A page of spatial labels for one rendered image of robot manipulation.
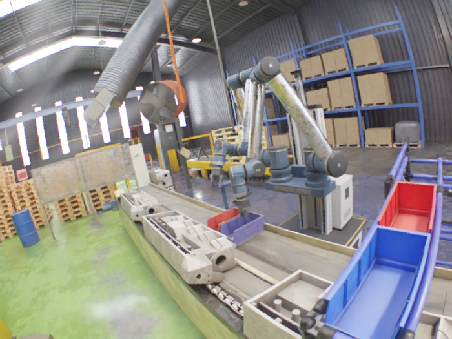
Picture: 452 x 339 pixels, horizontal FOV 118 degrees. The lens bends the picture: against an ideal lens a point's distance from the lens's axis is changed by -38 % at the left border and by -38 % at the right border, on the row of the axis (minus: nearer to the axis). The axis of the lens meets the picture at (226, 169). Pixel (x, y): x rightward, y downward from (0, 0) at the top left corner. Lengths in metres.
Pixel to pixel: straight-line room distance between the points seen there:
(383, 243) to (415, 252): 0.10
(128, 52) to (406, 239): 7.27
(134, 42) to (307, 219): 6.76
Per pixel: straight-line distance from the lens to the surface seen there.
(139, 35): 7.63
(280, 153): 2.17
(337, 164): 1.68
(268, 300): 1.01
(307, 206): 2.60
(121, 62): 7.09
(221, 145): 1.89
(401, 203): 0.96
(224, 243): 1.46
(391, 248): 0.69
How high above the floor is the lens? 1.66
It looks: 11 degrees down
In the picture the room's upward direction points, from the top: 11 degrees counter-clockwise
